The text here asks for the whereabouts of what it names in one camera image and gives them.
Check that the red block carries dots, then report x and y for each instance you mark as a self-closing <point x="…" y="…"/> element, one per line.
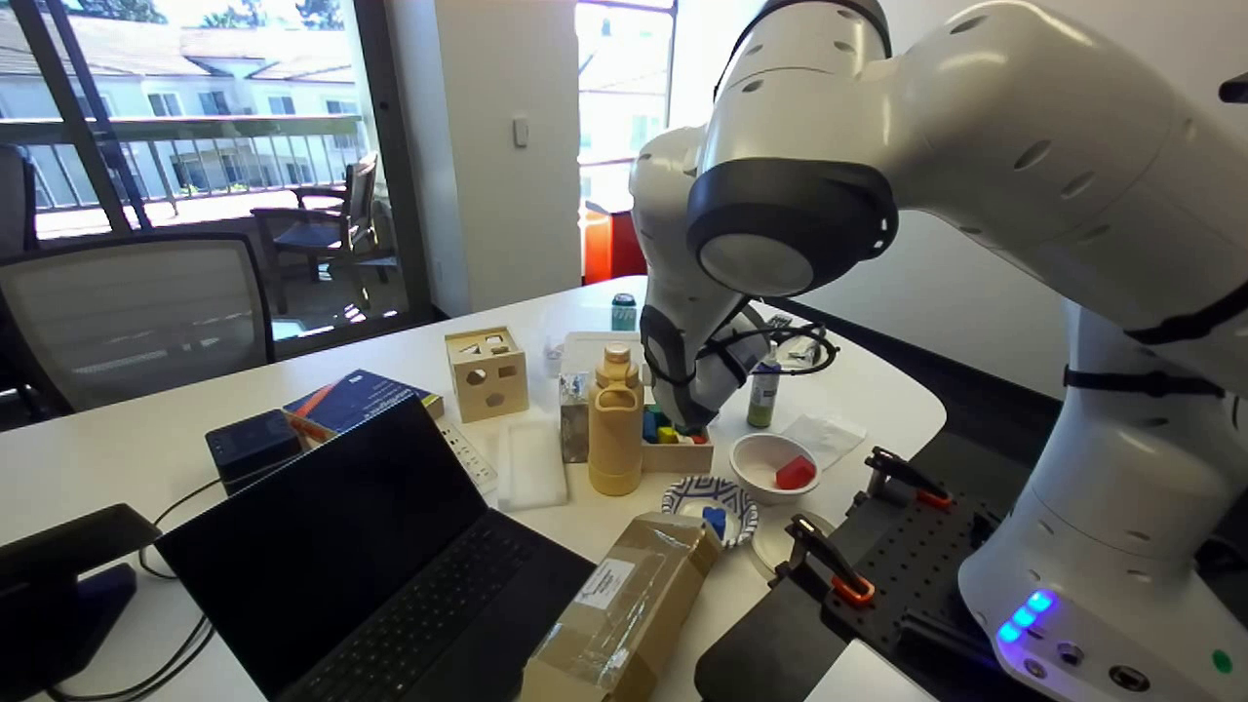
<point x="794" y="472"/>

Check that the grey mesh office chair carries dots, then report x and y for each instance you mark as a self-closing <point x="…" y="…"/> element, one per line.
<point x="130" y="316"/>

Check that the spray bottle with blue collar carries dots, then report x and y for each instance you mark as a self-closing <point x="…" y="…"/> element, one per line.
<point x="763" y="397"/>

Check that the red cabinet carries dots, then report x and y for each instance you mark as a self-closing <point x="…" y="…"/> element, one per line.
<point x="609" y="249"/>

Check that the long cardboard box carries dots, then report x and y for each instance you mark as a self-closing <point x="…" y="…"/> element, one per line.
<point x="624" y="606"/>

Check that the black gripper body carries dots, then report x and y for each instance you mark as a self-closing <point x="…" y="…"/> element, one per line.
<point x="697" y="414"/>

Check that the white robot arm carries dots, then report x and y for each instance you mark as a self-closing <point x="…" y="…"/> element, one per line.
<point x="1039" y="258"/>

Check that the black laptop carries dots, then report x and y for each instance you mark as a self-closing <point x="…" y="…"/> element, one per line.
<point x="352" y="558"/>

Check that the black clamp with orange tips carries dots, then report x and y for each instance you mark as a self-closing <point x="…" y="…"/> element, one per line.
<point x="905" y="479"/>
<point x="828" y="555"/>

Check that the wooden shape sorter cube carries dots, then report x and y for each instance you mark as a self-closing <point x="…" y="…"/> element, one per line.
<point x="485" y="373"/>

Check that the white bowl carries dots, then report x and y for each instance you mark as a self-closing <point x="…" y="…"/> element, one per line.
<point x="757" y="463"/>

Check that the black glasses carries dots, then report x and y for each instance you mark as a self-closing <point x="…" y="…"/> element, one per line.
<point x="811" y="350"/>

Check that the large blue block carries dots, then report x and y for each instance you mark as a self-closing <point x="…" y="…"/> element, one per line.
<point x="655" y="423"/>

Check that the yellow water bottle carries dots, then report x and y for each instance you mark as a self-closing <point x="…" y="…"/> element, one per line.
<point x="612" y="433"/>

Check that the blue book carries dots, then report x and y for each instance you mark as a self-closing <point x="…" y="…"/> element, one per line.
<point x="355" y="397"/>

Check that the white paper sheet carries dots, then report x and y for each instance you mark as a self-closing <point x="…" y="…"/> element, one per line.
<point x="863" y="674"/>

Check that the small clear plastic container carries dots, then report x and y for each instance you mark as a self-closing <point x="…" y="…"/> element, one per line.
<point x="533" y="467"/>

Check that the blue patterned white plate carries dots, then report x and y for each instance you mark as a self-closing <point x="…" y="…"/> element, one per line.
<point x="687" y="499"/>

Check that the white light switch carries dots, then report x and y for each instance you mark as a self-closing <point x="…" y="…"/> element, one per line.
<point x="520" y="130"/>

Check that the black perforated base board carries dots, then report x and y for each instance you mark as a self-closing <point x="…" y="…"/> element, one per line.
<point x="909" y="558"/>

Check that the black notebook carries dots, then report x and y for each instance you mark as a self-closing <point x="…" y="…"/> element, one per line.
<point x="255" y="449"/>

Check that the small blue block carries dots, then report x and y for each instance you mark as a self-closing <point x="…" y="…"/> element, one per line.
<point x="714" y="520"/>

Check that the dark patio chair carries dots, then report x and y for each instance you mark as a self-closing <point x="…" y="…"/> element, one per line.
<point x="325" y="237"/>

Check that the black monitor stand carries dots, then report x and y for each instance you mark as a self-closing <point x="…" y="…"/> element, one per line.
<point x="51" y="585"/>

